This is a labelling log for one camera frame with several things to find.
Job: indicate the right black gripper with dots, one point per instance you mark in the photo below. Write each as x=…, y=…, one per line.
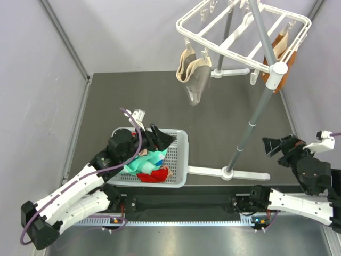
x=290, y=145

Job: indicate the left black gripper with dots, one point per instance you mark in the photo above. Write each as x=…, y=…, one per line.
x=162, y=141

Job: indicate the mint green patterned sock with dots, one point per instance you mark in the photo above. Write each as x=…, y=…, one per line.
x=153, y=160

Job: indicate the white clip sock hanger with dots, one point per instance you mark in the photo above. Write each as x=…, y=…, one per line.
x=297, y=29

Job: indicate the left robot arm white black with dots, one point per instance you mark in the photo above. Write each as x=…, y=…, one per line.
x=88, y=192

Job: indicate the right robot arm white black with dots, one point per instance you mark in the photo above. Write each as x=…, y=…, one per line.
x=313, y=175

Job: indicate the white plastic laundry basket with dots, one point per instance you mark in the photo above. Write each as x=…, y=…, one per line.
x=176, y=159

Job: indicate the red sock front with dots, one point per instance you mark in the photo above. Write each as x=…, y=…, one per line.
x=156, y=176

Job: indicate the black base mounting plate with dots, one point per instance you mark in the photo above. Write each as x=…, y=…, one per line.
x=228, y=203

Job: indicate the grey drying rack stand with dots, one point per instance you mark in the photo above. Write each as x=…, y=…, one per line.
x=275, y=68

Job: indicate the grey beige sock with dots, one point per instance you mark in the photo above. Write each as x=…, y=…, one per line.
x=198, y=75

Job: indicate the beige cuffed sock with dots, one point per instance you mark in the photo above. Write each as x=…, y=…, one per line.
x=187, y=57

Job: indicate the orange brown sock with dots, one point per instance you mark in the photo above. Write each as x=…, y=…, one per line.
x=280, y=46

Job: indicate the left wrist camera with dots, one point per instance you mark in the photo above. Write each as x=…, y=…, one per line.
x=136, y=116

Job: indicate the grey slotted cable duct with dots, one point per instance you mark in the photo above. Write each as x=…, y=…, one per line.
x=115, y=222

